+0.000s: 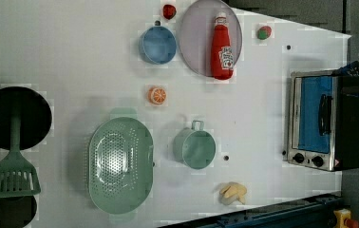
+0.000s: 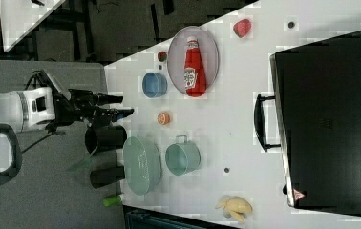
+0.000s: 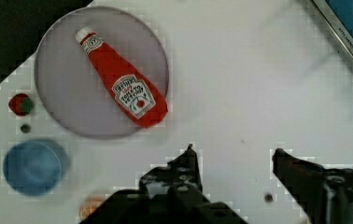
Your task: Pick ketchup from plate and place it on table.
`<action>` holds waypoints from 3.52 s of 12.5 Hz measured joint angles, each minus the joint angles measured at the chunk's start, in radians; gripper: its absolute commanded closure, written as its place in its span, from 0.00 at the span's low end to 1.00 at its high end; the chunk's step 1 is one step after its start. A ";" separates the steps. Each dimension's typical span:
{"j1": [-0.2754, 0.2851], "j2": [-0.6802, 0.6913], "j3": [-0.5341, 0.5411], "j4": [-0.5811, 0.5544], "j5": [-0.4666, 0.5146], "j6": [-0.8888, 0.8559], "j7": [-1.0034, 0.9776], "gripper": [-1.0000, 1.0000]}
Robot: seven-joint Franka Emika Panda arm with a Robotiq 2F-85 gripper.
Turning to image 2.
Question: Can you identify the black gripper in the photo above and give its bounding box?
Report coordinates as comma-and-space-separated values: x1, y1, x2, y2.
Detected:
53, 89, 134, 125

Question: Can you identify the red ketchup bottle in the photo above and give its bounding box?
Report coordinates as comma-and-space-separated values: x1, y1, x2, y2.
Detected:
183, 36, 206, 97

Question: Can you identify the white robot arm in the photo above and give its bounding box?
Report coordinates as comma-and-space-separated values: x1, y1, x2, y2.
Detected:
0, 87, 134, 185

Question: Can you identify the grey oval plate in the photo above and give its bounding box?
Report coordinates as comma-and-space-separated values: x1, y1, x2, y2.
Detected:
167, 26, 219, 94

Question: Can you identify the blue bowl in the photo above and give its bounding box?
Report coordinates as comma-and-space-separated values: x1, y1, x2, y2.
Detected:
142, 73, 167, 98

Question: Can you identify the green oval bowl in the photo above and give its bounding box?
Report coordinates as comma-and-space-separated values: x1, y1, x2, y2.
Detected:
123, 136, 162, 196

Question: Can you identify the black lower table clamp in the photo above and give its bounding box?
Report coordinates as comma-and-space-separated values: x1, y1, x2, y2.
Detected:
90, 166, 125, 189

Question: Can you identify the small dark red fruit toy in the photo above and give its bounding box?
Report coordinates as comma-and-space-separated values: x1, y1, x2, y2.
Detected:
157, 51, 167, 62

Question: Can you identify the green marker pen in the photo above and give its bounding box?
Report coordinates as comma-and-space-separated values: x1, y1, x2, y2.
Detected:
102, 195, 122, 207

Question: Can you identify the dark teal crate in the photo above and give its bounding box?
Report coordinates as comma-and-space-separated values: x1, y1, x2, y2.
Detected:
125, 209, 233, 229

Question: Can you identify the white background table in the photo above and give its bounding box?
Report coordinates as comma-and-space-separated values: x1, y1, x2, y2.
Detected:
0, 0, 67, 52

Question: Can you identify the red strawberry toy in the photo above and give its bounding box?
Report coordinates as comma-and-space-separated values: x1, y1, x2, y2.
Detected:
233, 19, 252, 38

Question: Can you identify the yellow banana bunch toy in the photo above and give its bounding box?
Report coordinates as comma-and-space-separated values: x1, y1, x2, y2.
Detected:
215, 197, 253, 223

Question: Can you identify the black oven appliance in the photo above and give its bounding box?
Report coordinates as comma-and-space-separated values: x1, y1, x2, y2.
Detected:
270, 31, 361, 217

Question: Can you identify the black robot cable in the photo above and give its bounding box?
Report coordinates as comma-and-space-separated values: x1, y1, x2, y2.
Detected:
20, 129, 66, 155

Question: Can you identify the green mug with handle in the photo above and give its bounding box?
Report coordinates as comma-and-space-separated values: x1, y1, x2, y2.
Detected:
165, 135, 201, 176

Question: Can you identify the black oven door handle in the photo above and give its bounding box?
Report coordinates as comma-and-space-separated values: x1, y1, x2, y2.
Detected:
254, 94, 281, 152

